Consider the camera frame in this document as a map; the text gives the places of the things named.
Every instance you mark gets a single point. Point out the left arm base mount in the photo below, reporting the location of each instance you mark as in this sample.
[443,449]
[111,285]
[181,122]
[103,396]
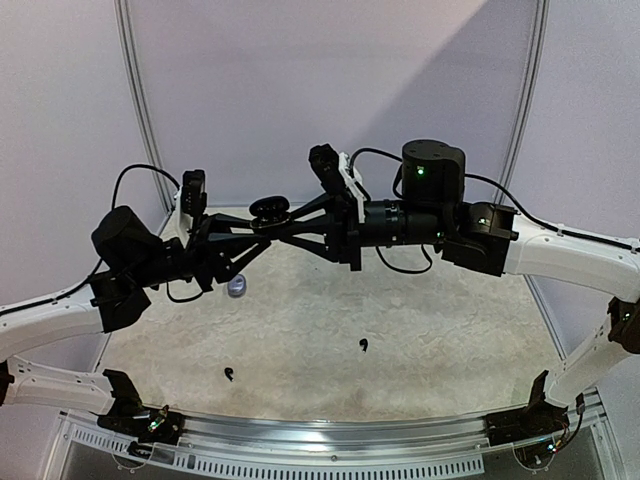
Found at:
[129,416]

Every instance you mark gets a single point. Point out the blue-grey charging case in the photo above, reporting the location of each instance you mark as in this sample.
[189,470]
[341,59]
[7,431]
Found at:
[237,286]

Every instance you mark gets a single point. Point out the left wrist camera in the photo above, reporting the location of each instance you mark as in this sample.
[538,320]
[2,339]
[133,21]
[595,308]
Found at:
[192,201]

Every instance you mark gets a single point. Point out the aluminium frame post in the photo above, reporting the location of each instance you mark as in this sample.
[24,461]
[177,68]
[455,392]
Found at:
[125,27]
[530,74]

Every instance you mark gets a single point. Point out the black charging case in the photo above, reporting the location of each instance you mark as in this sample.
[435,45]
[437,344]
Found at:
[269,212]

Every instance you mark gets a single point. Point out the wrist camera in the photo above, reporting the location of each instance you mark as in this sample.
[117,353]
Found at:
[338,178]
[192,201]

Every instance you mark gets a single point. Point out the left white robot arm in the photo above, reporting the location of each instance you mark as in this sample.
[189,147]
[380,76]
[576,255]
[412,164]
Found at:
[109,301]

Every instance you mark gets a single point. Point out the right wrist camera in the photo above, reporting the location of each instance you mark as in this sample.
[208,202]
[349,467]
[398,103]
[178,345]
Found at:
[338,178]

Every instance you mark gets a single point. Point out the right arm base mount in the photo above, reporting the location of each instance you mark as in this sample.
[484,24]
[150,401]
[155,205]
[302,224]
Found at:
[540,416]

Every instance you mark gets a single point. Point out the aluminium front rail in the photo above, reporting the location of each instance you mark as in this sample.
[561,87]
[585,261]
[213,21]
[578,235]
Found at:
[215,447]

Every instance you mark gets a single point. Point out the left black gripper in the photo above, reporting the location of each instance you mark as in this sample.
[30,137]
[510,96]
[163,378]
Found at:
[213,245]

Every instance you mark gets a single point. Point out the right aluminium frame post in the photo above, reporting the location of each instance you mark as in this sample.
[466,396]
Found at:
[530,74]

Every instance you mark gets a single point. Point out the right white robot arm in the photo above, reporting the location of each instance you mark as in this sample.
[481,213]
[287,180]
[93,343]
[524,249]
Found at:
[428,209]

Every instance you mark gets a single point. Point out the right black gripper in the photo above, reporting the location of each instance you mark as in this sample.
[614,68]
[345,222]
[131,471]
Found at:
[350,232]

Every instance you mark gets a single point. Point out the left aluminium frame post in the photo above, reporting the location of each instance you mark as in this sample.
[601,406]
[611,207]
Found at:
[125,27]

